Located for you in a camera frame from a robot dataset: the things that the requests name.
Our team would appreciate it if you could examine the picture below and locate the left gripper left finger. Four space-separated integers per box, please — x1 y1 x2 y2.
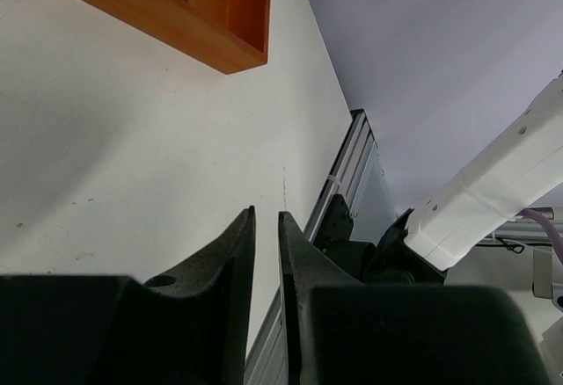
100 207 256 384

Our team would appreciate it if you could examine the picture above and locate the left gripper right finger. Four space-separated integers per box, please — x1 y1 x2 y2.
278 211 361 384

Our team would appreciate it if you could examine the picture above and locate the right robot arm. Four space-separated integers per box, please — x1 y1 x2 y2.
361 77 562 284

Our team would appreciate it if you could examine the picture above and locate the orange compartment tray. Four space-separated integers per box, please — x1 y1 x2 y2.
82 0 271 75

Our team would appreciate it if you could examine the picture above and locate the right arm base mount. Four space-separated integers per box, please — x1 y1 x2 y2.
311 194 376 285

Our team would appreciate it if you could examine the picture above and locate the aluminium front rail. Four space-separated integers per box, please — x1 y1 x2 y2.
244 109 377 384

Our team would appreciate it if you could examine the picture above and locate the thin black cable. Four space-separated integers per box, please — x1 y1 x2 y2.
483 235 555 255

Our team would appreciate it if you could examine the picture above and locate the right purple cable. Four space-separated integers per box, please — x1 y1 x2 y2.
518 208 563 267

